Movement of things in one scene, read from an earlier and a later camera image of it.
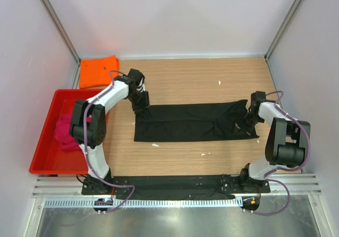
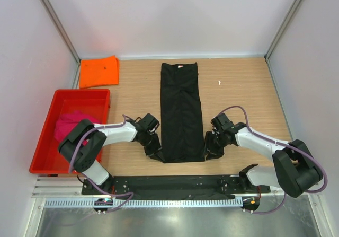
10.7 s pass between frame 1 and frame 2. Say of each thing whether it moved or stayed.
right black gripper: moved
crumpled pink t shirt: stayed
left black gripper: moved
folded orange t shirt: stayed
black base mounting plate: stayed
